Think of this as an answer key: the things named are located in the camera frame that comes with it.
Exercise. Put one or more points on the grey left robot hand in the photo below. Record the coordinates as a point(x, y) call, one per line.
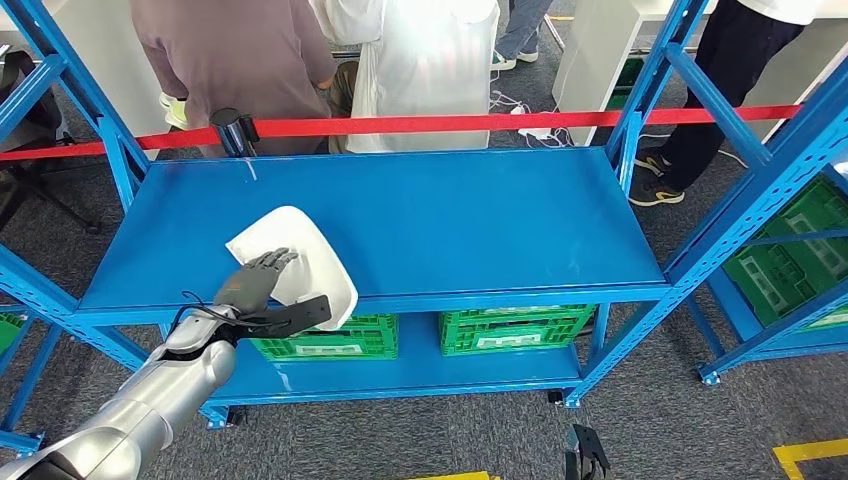
point(245, 288)

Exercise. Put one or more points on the white curved plastic part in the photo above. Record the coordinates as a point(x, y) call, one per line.
point(311, 265)

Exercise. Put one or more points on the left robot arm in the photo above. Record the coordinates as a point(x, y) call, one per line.
point(152, 397)

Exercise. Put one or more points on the blue steel shelf rack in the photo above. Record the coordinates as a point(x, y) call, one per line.
point(20, 440)
point(729, 305)
point(430, 218)

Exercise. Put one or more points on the green plastic crate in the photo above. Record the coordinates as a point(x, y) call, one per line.
point(619, 100)
point(8, 331)
point(344, 338)
point(831, 319)
point(775, 278)
point(517, 328)

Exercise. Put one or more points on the red barrier belt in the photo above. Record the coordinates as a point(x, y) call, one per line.
point(179, 139)
point(430, 124)

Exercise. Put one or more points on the person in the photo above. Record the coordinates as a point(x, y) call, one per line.
point(520, 30)
point(238, 60)
point(424, 79)
point(742, 46)

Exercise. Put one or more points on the white table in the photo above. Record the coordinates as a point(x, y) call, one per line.
point(112, 60)
point(590, 60)

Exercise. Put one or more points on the white power strip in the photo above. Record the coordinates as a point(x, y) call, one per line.
point(535, 133)

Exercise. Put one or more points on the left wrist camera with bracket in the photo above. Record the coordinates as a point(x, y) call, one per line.
point(298, 316)

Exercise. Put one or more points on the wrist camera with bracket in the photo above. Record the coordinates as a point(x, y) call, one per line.
point(298, 316)
point(586, 457)

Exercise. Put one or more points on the black stanchion post head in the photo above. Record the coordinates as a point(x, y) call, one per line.
point(232, 132)

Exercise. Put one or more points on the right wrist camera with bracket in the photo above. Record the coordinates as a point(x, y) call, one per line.
point(586, 457)

